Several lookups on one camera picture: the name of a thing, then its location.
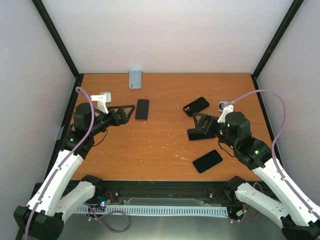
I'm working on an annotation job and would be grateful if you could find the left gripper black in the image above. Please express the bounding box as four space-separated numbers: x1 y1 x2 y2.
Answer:
88 104 135 136

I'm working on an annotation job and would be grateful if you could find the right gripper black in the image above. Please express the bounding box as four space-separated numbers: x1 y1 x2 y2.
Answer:
192 112 238 150

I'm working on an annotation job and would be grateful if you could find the light blue phone case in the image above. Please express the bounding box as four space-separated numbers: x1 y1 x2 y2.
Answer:
128 70 142 90

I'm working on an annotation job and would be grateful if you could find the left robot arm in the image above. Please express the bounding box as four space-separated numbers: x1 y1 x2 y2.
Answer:
13 103 135 240

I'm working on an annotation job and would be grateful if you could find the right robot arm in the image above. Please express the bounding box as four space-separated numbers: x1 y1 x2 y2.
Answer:
192 111 320 240

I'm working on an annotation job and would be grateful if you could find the black phone case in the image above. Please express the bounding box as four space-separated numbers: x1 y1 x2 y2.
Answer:
183 96 210 117

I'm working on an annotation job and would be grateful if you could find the blue-edged black phone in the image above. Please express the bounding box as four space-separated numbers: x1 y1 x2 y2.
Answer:
192 150 223 174

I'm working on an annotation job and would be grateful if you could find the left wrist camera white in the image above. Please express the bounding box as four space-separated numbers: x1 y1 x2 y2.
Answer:
90 92 112 114

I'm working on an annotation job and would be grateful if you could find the black front rail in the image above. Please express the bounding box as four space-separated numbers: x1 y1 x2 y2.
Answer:
86 180 242 207

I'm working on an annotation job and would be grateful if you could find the light blue cable duct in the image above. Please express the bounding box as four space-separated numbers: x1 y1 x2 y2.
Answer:
74 204 230 217

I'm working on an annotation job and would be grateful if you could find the left black frame post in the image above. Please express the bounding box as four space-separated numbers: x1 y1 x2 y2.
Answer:
31 0 85 81

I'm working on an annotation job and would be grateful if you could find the black frame post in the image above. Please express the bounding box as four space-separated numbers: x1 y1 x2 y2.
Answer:
31 0 85 81
251 0 305 80

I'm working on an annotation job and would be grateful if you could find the right black frame post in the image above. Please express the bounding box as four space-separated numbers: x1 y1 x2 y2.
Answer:
251 0 305 80

